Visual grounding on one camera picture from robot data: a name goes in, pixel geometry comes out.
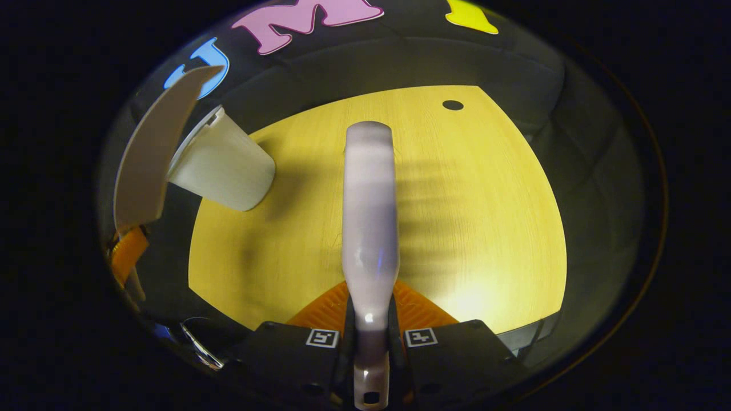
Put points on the white garbage bin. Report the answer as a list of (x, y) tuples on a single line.
[(228, 165)]

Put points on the small pink broom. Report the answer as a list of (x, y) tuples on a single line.
[(370, 217)]

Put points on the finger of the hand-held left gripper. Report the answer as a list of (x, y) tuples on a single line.
[(128, 254)]

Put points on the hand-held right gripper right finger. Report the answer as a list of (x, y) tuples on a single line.
[(457, 359)]

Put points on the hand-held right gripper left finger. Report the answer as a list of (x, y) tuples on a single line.
[(285, 365)]

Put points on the pink plastic dustpan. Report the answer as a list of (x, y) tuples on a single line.
[(151, 148)]

